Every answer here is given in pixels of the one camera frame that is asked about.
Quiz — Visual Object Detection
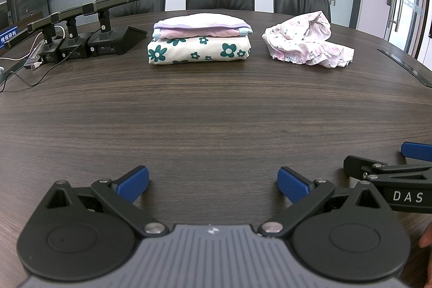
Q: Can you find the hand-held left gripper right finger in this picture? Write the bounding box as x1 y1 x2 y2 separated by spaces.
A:
258 167 397 238

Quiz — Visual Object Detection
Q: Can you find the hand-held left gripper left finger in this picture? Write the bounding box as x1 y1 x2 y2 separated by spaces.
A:
34 165 169 238

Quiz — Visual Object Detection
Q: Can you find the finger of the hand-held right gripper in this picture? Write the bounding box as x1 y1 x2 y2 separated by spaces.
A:
343 155 432 181
400 142 432 161

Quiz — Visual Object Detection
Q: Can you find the pink floral garment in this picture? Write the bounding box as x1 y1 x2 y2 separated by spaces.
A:
262 11 356 69

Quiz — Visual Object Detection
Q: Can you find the person's right hand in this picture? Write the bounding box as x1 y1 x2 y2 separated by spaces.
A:
419 222 432 249

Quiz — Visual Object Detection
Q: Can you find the black conference microphone unit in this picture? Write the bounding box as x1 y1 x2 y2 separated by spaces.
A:
27 16 65 64
3 28 30 50
82 0 148 56
50 3 92 60

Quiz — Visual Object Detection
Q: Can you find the folded white green-flower cloth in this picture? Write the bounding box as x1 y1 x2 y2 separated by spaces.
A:
147 35 252 65

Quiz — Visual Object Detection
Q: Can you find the folded pink purple-trimmed cloth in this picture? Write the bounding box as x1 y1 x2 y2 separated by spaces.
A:
153 13 253 40

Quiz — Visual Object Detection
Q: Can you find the blue name plate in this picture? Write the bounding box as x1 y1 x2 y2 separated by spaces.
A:
0 25 18 45

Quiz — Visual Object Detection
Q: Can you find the table cable slot cover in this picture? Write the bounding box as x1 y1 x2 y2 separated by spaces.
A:
377 48 432 88

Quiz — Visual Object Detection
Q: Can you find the black cable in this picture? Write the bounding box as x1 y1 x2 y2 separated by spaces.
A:
0 63 46 93

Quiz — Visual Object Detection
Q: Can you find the white cable adapter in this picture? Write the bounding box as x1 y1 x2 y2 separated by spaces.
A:
23 42 44 70

